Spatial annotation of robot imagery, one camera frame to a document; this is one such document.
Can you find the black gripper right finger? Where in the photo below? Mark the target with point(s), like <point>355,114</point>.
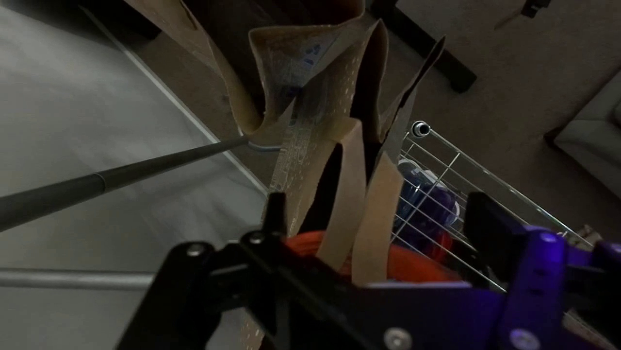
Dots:
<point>555,292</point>

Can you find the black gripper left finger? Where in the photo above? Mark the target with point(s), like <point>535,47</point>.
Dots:
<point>219,298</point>

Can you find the brown dotted paper bag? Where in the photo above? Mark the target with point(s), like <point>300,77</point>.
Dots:
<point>194,40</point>
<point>349,195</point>

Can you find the grey metal stand pole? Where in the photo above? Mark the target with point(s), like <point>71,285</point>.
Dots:
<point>97,186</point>

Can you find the grey floor cushion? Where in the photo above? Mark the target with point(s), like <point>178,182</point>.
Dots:
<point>592,137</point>

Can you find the black floor bar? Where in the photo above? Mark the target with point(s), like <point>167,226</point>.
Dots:
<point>438,61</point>

